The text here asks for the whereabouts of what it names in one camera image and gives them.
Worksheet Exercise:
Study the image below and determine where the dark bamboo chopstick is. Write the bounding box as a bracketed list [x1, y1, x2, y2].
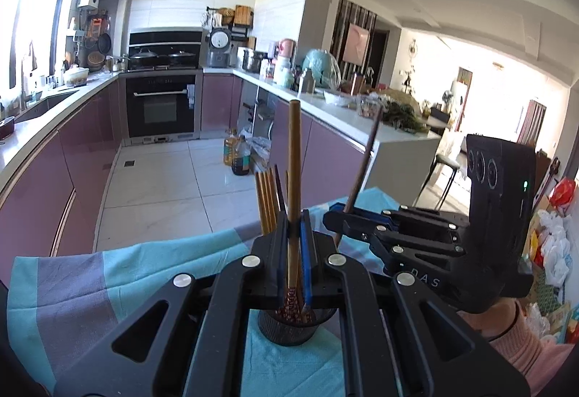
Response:
[333, 104, 385, 248]

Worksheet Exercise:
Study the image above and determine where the bamboo chopstick lone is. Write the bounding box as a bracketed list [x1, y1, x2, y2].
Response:
[255, 172, 269, 235]

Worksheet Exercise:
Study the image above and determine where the person's right hand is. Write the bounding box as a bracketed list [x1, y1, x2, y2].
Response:
[457, 298, 575, 396]

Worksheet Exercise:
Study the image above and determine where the black mesh utensil cup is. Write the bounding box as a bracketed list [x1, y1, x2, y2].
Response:
[257, 309, 337, 347]

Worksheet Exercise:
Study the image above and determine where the teal and purple tablecloth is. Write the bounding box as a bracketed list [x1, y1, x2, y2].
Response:
[6, 187, 400, 397]

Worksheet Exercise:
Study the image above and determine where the cooking oil bottle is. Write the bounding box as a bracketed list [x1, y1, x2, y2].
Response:
[223, 129, 251, 176]

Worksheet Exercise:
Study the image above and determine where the mint green appliance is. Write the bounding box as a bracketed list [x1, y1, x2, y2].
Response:
[302, 50, 342, 90]

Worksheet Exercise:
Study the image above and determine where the pink kettle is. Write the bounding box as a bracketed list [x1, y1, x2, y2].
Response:
[277, 39, 296, 68]

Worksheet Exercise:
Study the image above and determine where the steel stock pot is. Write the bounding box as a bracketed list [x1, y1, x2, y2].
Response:
[241, 47, 268, 74]

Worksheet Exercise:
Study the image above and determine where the black built-in oven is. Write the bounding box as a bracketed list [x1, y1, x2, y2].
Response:
[124, 71, 202, 142]

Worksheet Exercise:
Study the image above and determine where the white rice cooker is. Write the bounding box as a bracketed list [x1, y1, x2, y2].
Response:
[206, 28, 232, 68]

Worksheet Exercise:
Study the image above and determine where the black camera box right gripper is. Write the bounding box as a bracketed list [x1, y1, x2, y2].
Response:
[466, 133, 536, 282]

